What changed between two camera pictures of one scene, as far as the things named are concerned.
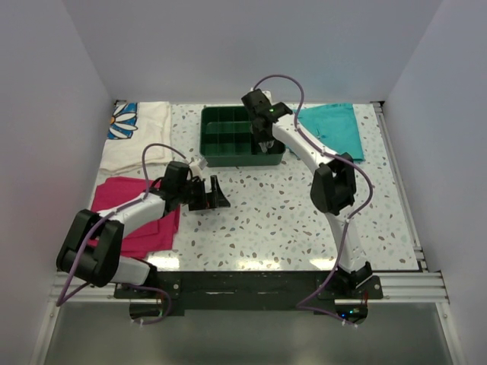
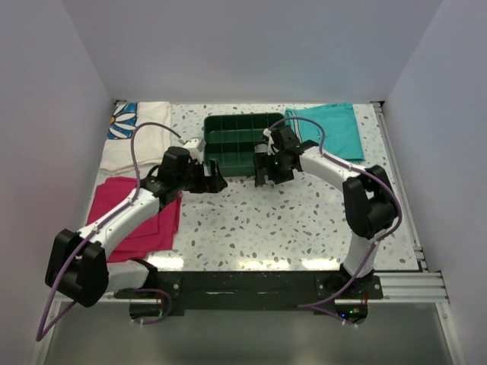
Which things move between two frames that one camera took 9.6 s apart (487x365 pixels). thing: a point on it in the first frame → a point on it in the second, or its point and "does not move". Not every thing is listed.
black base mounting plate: x=250 y=291 does not move
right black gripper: x=259 y=138 → x=262 y=160
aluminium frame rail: x=424 y=285 does not move
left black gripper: x=214 y=199 → x=205 y=185
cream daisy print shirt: x=133 y=125 does not move
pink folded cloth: x=155 y=236 does not move
